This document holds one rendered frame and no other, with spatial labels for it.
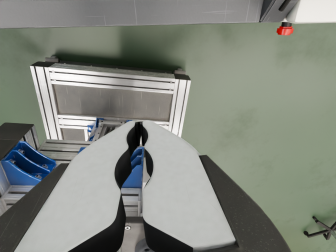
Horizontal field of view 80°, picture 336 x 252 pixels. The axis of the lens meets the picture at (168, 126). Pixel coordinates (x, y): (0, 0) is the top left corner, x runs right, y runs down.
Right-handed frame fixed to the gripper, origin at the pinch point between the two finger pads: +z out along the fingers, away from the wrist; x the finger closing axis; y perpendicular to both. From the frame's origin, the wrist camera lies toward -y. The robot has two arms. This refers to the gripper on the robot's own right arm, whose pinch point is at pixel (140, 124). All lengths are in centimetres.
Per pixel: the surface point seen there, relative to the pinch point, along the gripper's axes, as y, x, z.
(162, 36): 12, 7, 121
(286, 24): -1, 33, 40
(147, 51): 20, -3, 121
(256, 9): -4.9, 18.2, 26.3
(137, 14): -4.5, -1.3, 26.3
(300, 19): -3.6, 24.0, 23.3
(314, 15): -4.1, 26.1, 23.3
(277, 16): -3.9, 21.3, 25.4
